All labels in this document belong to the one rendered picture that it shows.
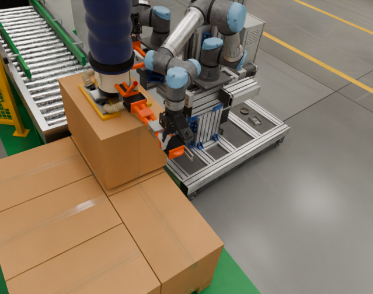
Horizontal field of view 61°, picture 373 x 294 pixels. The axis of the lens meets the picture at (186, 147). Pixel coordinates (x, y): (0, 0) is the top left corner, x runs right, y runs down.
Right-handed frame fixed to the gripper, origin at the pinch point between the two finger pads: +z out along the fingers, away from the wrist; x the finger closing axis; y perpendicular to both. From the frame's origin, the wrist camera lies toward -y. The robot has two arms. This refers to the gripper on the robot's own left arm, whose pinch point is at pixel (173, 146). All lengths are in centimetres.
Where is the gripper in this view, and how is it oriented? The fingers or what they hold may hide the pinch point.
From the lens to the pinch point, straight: 135.7
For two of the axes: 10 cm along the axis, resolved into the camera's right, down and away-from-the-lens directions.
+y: -5.5, -6.2, 5.6
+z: -0.9, 7.1, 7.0
